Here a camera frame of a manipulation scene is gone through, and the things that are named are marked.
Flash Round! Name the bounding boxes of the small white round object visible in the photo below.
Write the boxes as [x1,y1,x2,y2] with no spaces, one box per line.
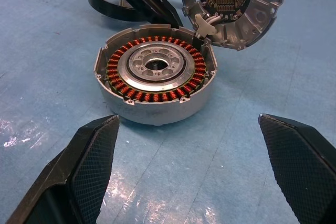
[177,0,289,51]

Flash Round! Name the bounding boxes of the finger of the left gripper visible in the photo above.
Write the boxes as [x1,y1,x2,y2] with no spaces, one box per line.
[125,0,184,28]
[115,0,169,23]

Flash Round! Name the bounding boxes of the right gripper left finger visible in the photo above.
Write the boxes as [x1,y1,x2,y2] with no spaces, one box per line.
[5,114,120,224]

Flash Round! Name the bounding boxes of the silver motor housing copper windings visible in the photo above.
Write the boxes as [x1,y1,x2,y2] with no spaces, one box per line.
[93,24,218,127]

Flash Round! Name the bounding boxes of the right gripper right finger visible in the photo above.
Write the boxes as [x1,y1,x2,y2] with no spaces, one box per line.
[258,113,336,224]

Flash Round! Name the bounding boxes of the white wire connector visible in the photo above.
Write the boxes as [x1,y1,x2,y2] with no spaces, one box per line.
[194,13,224,39]

